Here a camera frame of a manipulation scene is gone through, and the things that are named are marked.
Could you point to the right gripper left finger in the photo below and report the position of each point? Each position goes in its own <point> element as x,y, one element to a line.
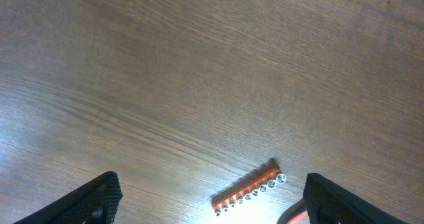
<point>95,202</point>

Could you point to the orange socket bit rail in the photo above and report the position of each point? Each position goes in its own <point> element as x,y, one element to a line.
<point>259,181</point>

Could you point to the red handled pliers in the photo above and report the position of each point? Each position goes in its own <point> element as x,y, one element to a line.
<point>294,214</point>

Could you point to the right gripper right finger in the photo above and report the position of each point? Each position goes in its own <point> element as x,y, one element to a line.
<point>327,202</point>

